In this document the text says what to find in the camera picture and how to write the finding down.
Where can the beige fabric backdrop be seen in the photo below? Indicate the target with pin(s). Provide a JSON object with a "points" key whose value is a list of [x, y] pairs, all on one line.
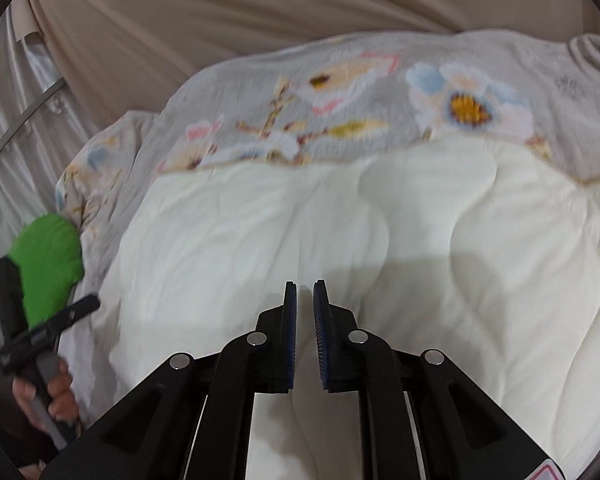
{"points": [[121, 55]]}

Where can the cream quilted jacket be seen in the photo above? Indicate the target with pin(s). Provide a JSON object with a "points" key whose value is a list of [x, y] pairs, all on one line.
{"points": [[474, 246]]}

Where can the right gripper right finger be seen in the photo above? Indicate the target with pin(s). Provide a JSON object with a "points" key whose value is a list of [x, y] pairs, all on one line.
{"points": [[421, 417]]}

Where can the shiny silver curtain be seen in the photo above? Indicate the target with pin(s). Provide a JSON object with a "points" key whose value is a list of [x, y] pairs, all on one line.
{"points": [[42, 124]]}

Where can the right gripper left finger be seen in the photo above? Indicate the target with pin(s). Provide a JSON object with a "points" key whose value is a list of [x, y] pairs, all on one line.
{"points": [[190, 418]]}

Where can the grey floral fleece blanket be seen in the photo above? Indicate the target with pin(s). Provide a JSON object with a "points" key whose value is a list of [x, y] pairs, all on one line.
{"points": [[337, 99]]}

